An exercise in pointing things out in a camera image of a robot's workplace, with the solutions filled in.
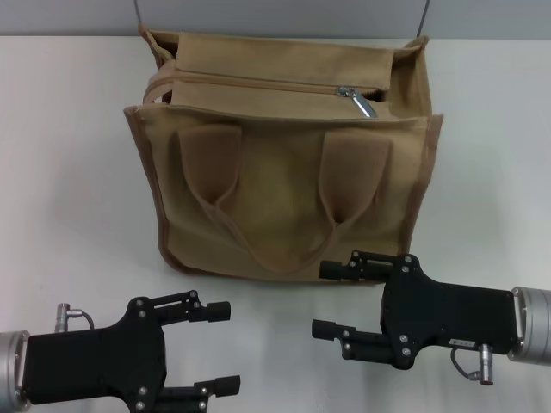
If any silver metal zipper pull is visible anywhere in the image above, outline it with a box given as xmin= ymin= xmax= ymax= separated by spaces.
xmin=336 ymin=84 xmax=380 ymax=119

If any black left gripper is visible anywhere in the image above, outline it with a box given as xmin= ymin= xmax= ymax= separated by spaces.
xmin=20 ymin=289 xmax=242 ymax=413

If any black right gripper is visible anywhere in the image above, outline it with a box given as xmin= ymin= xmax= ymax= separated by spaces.
xmin=311 ymin=250 xmax=525 ymax=370

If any khaki canvas food bag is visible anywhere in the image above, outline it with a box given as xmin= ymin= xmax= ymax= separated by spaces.
xmin=123 ymin=24 xmax=445 ymax=284

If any silver plug with brown cable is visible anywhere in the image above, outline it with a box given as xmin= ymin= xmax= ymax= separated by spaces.
xmin=449 ymin=343 xmax=497 ymax=385

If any silver plug with grey cable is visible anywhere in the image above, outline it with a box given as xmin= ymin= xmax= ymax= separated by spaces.
xmin=53 ymin=302 xmax=96 ymax=335

